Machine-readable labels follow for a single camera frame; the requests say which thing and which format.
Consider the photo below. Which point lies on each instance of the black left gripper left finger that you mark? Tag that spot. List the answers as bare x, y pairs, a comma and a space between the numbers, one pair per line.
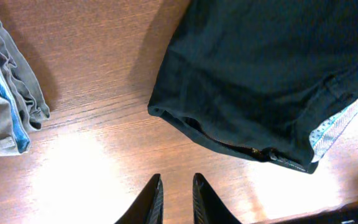
147, 208

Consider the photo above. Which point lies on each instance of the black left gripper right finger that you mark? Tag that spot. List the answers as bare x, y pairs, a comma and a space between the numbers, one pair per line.
208, 208

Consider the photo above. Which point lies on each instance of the black shorts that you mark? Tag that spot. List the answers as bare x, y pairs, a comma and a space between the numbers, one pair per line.
254, 79

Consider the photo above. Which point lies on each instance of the folded khaki shorts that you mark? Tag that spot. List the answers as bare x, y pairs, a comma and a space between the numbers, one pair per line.
22, 105

